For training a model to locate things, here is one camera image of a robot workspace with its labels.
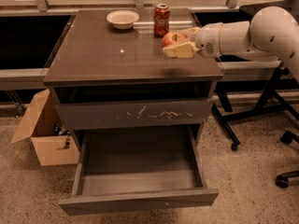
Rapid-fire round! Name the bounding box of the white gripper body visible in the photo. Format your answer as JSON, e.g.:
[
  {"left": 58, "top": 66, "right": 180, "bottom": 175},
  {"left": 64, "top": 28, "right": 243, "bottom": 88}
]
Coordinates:
[{"left": 194, "top": 22, "right": 223, "bottom": 58}]

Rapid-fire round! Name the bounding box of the open grey middle drawer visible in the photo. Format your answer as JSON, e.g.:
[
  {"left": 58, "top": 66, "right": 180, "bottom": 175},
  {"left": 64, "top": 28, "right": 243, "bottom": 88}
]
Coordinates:
[{"left": 59, "top": 125, "right": 219, "bottom": 216}]

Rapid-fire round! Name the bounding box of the white paper bowl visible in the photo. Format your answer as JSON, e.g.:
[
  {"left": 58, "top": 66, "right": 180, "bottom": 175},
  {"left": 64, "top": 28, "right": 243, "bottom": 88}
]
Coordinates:
[{"left": 107, "top": 10, "right": 139, "bottom": 30}]

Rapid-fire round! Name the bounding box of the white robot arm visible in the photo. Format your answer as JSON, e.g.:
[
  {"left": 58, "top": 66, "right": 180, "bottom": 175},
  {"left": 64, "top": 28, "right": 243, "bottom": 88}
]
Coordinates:
[{"left": 162, "top": 7, "right": 299, "bottom": 79}]

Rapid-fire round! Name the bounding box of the red soda can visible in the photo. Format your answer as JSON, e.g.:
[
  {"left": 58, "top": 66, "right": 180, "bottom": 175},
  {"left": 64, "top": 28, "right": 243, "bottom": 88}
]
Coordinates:
[{"left": 153, "top": 4, "right": 170, "bottom": 37}]

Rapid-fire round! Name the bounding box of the open cardboard box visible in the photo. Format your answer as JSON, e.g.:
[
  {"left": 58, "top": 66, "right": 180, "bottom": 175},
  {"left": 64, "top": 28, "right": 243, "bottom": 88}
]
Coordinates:
[{"left": 11, "top": 90, "right": 79, "bottom": 166}]

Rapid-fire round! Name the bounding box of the closed grey top drawer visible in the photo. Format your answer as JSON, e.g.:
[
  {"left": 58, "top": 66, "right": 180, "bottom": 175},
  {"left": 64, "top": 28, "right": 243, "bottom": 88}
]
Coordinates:
[{"left": 55, "top": 99, "right": 212, "bottom": 130}]

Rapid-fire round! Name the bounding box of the black office chair base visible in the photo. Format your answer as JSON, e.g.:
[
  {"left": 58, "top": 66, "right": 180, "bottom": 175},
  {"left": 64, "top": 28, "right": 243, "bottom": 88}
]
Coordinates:
[{"left": 275, "top": 129, "right": 299, "bottom": 189}]

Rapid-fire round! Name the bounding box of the red apple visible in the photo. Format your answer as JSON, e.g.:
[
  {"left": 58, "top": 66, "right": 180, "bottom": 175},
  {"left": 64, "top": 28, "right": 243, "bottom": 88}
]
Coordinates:
[{"left": 162, "top": 32, "right": 186, "bottom": 47}]

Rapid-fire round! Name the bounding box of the grey drawer cabinet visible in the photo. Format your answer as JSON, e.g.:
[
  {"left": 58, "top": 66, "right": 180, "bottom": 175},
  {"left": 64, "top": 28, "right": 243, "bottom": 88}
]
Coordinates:
[{"left": 43, "top": 7, "right": 224, "bottom": 217}]

